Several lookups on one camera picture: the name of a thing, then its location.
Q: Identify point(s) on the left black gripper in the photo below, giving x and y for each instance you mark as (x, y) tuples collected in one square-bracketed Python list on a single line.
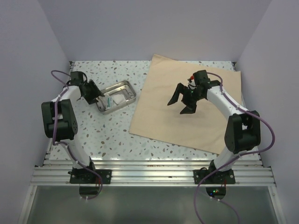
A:
[(96, 93)]

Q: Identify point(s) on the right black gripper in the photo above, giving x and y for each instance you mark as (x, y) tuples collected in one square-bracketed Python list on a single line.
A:
[(191, 107)]

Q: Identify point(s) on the clear plastic packet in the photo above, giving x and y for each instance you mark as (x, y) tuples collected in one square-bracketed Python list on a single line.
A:
[(102, 103)]

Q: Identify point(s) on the green white packet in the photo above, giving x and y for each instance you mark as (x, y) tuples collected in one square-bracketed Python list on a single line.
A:
[(109, 102)]

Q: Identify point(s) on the stainless steel tray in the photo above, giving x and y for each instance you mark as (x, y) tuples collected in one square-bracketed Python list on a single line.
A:
[(122, 87)]

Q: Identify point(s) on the beige cloth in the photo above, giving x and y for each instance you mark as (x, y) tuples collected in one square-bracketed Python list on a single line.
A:
[(155, 119)]

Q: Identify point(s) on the small steel scissors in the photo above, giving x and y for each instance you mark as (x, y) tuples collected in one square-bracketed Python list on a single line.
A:
[(130, 96)]

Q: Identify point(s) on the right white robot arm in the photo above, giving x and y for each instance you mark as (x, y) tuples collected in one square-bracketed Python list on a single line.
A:
[(242, 133)]

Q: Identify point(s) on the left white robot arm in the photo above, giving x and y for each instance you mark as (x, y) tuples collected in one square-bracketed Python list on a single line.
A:
[(59, 120)]

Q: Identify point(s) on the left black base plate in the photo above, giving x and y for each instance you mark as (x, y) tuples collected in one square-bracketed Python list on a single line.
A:
[(83, 176)]

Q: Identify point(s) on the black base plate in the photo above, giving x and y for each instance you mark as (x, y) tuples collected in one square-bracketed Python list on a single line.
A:
[(83, 176), (225, 177)]

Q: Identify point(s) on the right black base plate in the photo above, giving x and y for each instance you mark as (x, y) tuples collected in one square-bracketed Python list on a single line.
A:
[(225, 177)]

